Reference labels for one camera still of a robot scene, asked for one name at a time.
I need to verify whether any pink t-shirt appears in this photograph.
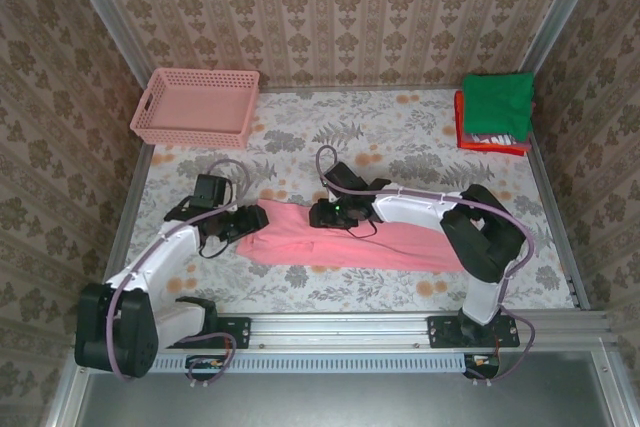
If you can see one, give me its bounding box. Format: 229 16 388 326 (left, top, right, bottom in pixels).
235 198 464 274

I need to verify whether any floral patterned table cover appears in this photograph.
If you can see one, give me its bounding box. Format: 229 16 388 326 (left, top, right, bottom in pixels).
112 89 576 314

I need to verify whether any pink plastic mesh basket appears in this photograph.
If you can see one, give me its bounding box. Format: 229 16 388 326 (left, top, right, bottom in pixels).
129 67 262 150

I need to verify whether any orange folded t-shirt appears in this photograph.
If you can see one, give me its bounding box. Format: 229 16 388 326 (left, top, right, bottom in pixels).
453 90 531 155

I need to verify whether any black base connector port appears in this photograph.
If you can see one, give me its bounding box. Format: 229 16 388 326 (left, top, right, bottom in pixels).
185 354 227 382
463 354 501 381

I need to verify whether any grey printed folded t-shirt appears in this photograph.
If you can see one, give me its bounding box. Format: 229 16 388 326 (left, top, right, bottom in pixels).
464 131 531 151

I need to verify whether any green folded t-shirt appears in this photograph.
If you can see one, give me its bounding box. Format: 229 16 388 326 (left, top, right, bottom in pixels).
460 72 535 142

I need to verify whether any grey sheet metal panel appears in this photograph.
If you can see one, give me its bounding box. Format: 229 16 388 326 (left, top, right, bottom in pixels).
47 349 640 427

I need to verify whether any right black wrist camera box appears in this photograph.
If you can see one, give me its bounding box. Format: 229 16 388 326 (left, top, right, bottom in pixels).
324 161 369 194

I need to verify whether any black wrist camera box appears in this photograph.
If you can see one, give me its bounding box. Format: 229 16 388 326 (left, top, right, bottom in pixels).
193 174 227 209
324 161 369 194

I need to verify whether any left black wrist camera box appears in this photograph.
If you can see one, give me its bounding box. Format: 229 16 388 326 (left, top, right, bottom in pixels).
193 174 227 209

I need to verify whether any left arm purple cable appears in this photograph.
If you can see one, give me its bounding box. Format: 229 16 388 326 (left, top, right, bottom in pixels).
107 159 254 388

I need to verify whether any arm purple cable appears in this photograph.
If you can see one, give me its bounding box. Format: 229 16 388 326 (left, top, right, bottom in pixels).
316 145 537 388
107 159 254 388

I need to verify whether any aluminium side rail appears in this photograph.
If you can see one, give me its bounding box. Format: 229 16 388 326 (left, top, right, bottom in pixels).
527 141 594 311
93 144 156 313

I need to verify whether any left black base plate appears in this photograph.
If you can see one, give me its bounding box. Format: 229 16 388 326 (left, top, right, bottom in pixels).
197 315 251 350

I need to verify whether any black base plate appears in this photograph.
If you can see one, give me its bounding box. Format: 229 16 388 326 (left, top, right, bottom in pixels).
197 315 251 350
427 315 521 350

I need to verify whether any aluminium front rail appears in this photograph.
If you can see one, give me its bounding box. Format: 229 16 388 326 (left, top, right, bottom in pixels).
74 311 614 349

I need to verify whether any grey slotted cable duct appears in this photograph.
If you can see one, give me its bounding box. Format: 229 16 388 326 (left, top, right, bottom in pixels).
149 352 467 375

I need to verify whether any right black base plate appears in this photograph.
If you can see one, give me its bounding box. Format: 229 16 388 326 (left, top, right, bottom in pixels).
427 315 521 350

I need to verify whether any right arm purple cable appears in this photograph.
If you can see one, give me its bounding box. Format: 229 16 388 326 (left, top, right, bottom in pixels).
316 145 537 388

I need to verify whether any aluminium frame post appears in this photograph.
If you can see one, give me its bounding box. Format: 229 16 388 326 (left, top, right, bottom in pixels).
519 0 614 78
57 0 162 94

